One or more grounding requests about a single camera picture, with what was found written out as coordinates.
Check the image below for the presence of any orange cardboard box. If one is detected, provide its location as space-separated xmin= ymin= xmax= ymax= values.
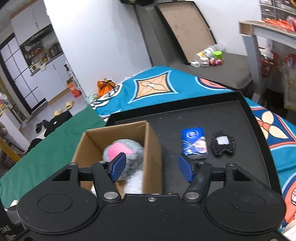
xmin=66 ymin=78 xmax=82 ymax=98

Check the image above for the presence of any grey desk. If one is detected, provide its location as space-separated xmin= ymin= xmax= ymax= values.
xmin=239 ymin=21 xmax=295 ymax=103

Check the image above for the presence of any black framed cardboard lid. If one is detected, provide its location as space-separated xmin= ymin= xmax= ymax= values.
xmin=154 ymin=1 xmax=217 ymax=65

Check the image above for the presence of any grey drawer organizer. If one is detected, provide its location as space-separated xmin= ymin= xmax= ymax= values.
xmin=259 ymin=0 xmax=296 ymax=20

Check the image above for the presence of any green cup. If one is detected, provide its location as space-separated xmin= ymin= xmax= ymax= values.
xmin=213 ymin=50 xmax=224 ymax=60

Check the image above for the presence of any blue patterned bed sheet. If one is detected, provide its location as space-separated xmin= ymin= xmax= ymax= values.
xmin=86 ymin=66 xmax=295 ymax=236

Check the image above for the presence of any black felt pouch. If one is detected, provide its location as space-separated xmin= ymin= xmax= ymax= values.
xmin=210 ymin=131 xmax=236 ymax=157

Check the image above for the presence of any orange bag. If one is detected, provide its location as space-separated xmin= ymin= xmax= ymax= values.
xmin=97 ymin=78 xmax=116 ymax=97

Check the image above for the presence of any grey pink plush toy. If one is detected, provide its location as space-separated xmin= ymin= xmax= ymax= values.
xmin=103 ymin=139 xmax=144 ymax=196

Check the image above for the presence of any black dice cushion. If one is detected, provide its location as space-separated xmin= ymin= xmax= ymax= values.
xmin=44 ymin=111 xmax=73 ymax=137

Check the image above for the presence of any large black tray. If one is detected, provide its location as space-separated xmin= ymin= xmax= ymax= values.
xmin=107 ymin=92 xmax=281 ymax=194

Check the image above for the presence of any black slippers pair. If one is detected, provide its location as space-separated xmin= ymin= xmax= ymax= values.
xmin=35 ymin=120 xmax=50 ymax=133

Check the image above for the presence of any green cloth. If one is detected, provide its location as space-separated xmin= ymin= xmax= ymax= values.
xmin=1 ymin=107 xmax=106 ymax=208

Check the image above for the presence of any yellow slipper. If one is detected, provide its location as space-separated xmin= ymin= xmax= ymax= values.
xmin=54 ymin=108 xmax=63 ymax=117
xmin=66 ymin=100 xmax=74 ymax=110

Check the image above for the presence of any red basket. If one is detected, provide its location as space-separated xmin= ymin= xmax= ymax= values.
xmin=259 ymin=47 xmax=278 ymax=78

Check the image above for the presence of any blue tissue packet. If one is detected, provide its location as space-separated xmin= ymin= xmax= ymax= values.
xmin=181 ymin=127 xmax=208 ymax=160

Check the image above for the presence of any brown cardboard box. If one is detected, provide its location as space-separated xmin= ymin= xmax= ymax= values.
xmin=72 ymin=120 xmax=163 ymax=196

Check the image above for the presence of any white plastic bottle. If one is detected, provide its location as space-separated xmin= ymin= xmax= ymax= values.
xmin=194 ymin=44 xmax=226 ymax=61

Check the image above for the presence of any grey folding mattress seat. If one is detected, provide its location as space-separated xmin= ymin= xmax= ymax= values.
xmin=135 ymin=1 xmax=252 ymax=90

